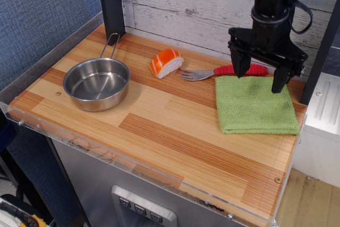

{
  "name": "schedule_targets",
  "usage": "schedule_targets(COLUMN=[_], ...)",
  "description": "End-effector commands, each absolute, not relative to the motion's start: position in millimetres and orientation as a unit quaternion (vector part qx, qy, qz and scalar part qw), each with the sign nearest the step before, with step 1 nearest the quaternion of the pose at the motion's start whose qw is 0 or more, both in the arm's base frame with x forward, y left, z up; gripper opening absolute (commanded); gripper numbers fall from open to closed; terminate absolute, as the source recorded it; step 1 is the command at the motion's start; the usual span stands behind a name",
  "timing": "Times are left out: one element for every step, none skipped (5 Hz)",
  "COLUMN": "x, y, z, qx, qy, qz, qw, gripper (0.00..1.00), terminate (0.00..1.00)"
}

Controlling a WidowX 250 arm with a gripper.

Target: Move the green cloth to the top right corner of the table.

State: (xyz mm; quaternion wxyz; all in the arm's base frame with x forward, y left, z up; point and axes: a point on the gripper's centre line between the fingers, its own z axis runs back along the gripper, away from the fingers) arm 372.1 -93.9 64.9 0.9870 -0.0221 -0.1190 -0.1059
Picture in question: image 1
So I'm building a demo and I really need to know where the white aluminium rail block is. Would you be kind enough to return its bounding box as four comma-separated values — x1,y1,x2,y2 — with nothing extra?
292,73,340,187

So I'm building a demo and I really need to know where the silver button control panel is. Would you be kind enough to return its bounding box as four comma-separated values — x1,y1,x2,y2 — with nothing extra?
111,185,177,226

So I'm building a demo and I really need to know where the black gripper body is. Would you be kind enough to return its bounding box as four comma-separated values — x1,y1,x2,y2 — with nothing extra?
228,9,308,77

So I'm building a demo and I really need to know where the red handled fork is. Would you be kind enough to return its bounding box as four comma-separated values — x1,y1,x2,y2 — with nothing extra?
180,64,268,81

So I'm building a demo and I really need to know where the black frame post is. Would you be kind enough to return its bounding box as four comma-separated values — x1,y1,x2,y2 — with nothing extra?
100,0,125,38
300,0,339,105

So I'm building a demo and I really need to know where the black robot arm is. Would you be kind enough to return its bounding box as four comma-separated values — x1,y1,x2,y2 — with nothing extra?
228,0,313,94

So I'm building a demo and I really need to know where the green towel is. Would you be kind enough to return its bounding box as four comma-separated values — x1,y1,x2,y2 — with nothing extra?
215,76,300,135

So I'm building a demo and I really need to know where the toy salmon sushi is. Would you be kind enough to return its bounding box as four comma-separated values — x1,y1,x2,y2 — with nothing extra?
149,48,184,79

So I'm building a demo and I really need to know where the black left frame post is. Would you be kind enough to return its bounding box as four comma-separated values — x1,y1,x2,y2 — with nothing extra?
100,0,125,38

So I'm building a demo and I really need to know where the small steel pan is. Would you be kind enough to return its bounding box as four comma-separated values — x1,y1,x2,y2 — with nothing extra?
63,50,131,112

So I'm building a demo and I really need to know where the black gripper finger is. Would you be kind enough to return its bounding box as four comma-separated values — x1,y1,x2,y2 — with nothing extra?
230,46,251,78
271,65,291,94

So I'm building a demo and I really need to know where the clear acrylic table guard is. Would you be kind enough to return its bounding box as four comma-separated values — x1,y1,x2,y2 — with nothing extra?
1,98,297,226

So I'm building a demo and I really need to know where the black right frame post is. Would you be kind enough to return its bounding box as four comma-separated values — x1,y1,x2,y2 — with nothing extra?
300,0,339,105

